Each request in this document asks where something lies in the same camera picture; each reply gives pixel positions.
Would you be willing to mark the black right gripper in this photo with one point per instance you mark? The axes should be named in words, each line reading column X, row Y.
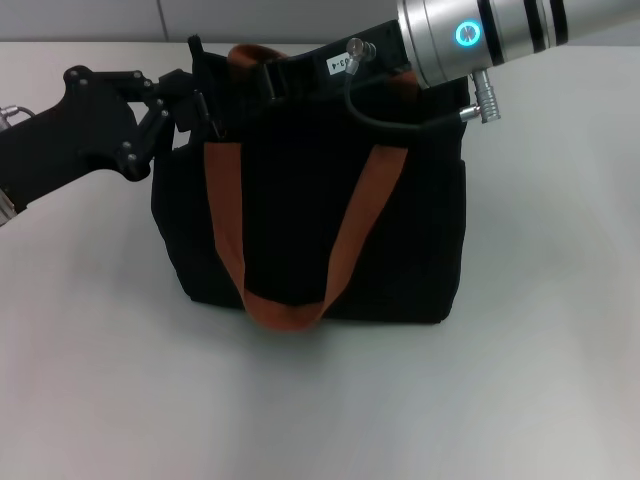
column 310, row 75

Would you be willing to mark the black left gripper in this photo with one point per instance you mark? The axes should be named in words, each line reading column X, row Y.
column 75, row 135

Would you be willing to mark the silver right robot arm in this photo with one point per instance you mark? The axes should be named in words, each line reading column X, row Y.
column 500, row 35

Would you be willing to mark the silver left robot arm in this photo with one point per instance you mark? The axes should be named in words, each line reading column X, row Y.
column 6, row 210

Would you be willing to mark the silver zipper pull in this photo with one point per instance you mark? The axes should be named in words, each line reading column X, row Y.
column 212, row 119

